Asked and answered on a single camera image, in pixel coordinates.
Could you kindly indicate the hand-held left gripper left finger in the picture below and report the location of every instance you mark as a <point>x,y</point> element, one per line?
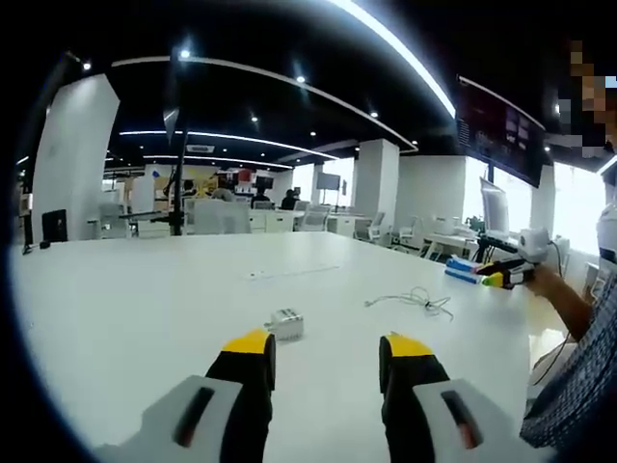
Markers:
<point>202,410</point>

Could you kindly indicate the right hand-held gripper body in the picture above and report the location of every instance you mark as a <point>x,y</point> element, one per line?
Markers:
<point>534,241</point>

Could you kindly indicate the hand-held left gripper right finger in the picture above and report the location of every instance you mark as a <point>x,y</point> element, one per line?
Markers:
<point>434,415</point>

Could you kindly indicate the white charger adapter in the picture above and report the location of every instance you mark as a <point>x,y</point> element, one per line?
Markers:
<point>288,325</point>

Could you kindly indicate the white-backed desk monitor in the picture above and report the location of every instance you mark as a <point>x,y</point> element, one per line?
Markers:
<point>495,207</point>

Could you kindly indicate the white desk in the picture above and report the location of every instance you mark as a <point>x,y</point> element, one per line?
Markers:
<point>144,299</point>

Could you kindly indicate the small black desk object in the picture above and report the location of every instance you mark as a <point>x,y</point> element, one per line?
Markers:
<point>44,244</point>

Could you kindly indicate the black desk monitor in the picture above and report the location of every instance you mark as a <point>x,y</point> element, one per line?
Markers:
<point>54,225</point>

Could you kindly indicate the blue white flat box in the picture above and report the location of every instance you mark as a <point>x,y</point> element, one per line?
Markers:
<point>460,271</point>

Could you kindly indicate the white worn device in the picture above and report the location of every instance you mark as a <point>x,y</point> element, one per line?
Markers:
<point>608,231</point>

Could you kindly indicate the hanging dark display screen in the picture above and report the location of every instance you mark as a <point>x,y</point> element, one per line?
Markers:
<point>501,132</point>

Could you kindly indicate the screen on floor stand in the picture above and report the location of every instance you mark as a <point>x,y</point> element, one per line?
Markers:
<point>328,182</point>

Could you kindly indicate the white office chair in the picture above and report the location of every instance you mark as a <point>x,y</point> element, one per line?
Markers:
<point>219,217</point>

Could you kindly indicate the black pole stand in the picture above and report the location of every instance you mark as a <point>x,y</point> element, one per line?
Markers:
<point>179,183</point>

